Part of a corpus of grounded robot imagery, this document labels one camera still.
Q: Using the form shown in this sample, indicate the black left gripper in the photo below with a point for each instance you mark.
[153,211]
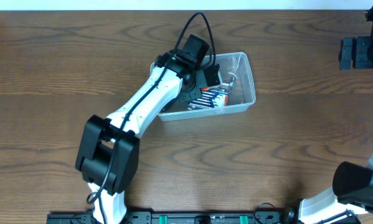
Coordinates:
[185,95]

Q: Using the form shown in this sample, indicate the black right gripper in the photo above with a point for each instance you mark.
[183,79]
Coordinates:
[363,56]

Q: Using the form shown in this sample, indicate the blue precision screwdriver set case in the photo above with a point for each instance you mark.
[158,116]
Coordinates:
[209,99]

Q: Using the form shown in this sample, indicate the silver wrench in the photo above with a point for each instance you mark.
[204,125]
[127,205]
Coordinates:
[226,87]

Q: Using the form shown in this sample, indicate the red black claw hammer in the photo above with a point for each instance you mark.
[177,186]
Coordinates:
[233,79]

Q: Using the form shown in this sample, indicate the black yellow screwdriver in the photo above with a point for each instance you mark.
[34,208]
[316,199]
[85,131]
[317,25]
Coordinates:
[168,105]

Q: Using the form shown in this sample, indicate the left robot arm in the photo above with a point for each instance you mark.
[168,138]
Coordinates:
[109,148]

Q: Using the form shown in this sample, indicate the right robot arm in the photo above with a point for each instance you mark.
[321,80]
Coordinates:
[351,193]

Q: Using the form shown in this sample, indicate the clear plastic container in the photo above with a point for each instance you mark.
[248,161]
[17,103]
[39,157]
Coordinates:
[240,99]

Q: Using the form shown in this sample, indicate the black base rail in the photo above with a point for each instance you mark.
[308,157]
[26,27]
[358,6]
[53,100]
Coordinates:
[264,213]

